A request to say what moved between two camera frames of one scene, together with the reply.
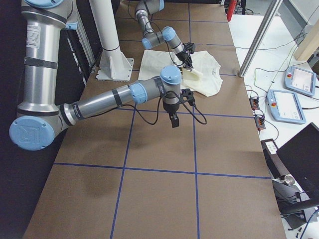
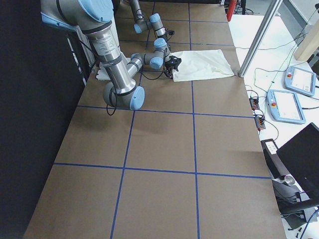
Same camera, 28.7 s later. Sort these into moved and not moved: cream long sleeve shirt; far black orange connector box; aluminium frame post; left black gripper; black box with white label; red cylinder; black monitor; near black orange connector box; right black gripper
Moved: cream long sleeve shirt; right black gripper; left black gripper
Not moved: near black orange connector box; far black orange connector box; aluminium frame post; black monitor; black box with white label; red cylinder
